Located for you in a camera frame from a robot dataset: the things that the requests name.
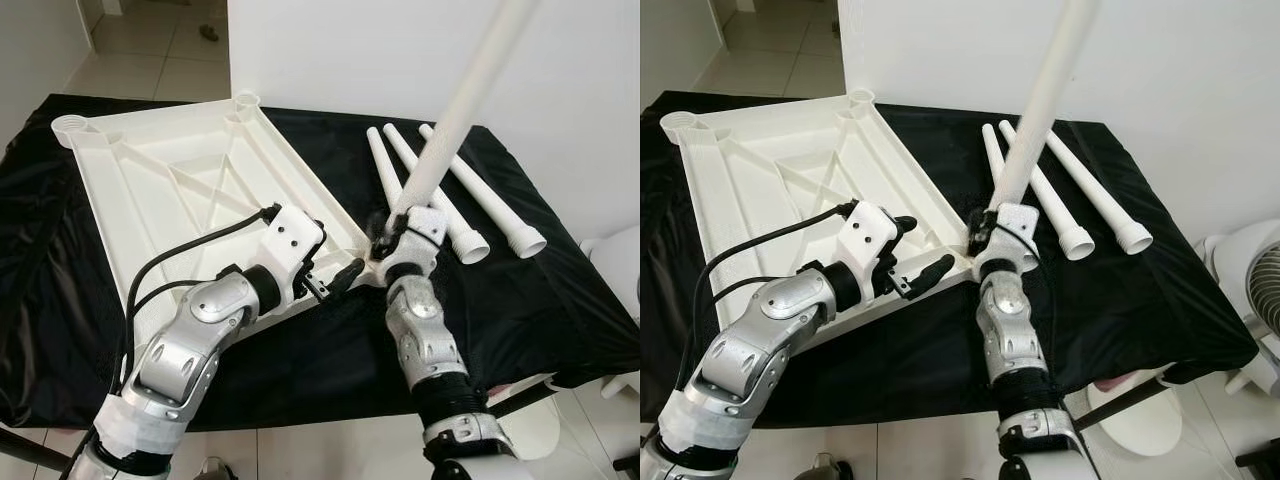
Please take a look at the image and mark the white round base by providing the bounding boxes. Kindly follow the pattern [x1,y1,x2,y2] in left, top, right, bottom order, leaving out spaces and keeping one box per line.
[500,390,561,461]
[1085,385,1186,457]

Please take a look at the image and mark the white plastic table top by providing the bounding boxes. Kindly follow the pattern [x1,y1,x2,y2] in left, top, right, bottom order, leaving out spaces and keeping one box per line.
[659,88,986,346]
[50,90,386,326]

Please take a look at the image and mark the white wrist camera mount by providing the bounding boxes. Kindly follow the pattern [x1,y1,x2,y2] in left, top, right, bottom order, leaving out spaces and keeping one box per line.
[985,203,1043,273]
[395,205,451,266]
[838,200,901,299]
[262,205,326,301]

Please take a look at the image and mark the black table leg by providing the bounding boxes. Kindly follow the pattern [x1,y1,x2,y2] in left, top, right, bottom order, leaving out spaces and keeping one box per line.
[1083,378,1181,429]
[478,380,563,416]
[0,425,79,473]

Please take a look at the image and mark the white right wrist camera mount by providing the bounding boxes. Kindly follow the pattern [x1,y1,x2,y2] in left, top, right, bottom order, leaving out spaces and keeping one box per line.
[985,203,1043,273]
[395,205,451,266]

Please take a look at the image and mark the white plastic table leg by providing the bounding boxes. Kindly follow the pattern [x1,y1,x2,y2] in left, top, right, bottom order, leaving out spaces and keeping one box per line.
[1043,125,1155,254]
[384,124,492,265]
[365,126,409,216]
[385,0,542,241]
[981,124,1016,201]
[983,0,1103,226]
[418,123,549,260]
[998,120,1097,262]

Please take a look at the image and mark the black table cloth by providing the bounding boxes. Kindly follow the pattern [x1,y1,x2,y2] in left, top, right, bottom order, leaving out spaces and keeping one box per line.
[640,90,1259,431]
[0,93,641,433]

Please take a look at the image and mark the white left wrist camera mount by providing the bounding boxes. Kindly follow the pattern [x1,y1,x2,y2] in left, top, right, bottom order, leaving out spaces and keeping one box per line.
[838,200,901,299]
[262,205,326,301]

